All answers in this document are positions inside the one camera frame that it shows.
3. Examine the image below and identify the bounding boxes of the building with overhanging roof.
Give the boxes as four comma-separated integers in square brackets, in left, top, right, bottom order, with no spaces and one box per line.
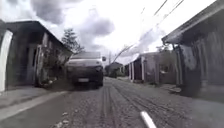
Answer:
[161,0,224,103]

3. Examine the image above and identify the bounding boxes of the tall dark tree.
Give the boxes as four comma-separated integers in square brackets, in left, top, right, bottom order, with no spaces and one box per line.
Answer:
[61,27,85,55]

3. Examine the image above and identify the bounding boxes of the distant dark building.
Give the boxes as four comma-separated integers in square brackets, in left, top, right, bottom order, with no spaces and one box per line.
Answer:
[104,61,125,79]

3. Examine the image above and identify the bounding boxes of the walled building with pale posts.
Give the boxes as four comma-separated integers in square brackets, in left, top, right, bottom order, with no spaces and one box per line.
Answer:
[124,50,178,85]

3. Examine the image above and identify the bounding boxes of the robot's own part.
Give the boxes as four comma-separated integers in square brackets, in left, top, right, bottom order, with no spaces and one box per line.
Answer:
[139,110,158,128]

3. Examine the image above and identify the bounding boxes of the pale concrete pavement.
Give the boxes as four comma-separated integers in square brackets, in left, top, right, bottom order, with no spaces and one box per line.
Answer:
[0,85,69,122]

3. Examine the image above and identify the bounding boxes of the grey asphalt road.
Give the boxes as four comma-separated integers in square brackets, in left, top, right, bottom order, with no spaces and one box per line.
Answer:
[0,76,224,128]

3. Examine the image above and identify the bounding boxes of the white van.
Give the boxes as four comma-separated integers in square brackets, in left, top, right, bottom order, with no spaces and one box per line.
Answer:
[64,51,107,90]

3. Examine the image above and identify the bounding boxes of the overhead wires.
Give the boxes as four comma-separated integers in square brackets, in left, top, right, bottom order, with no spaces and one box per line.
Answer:
[111,0,186,64]

